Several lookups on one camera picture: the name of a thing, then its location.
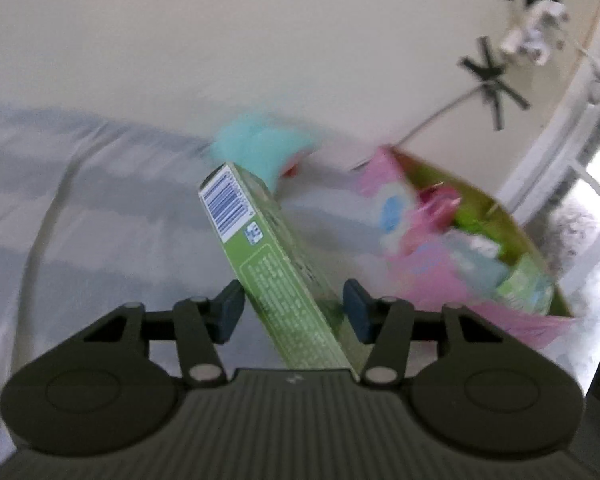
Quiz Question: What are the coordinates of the light green packet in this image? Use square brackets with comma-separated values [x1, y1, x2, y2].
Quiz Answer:
[496, 254, 555, 317]

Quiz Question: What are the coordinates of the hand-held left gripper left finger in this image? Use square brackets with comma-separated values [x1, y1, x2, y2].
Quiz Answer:
[82, 280, 246, 387]

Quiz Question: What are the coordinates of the grey striped bed sheet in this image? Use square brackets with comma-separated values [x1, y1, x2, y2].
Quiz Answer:
[0, 102, 396, 466]

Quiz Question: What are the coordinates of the magenta packet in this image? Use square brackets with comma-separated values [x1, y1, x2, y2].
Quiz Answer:
[419, 184, 464, 233]

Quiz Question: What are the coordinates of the pink and olive storage box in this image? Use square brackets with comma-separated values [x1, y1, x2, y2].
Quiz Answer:
[356, 144, 579, 352]

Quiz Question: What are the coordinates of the light blue packet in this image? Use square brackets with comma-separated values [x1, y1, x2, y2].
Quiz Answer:
[442, 237, 512, 302]

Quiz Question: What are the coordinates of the long green carton box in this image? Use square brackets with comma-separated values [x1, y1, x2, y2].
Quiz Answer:
[198, 161, 368, 382]

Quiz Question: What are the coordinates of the teal plush toy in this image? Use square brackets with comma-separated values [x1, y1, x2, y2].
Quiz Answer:
[209, 111, 323, 197]

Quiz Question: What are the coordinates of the white window frame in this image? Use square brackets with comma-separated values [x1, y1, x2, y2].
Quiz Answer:
[496, 0, 600, 307]

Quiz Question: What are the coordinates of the black tape cross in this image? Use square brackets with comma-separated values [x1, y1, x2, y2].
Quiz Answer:
[459, 36, 532, 132]

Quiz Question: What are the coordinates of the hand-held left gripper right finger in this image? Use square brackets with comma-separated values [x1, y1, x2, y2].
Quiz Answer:
[342, 279, 508, 387]

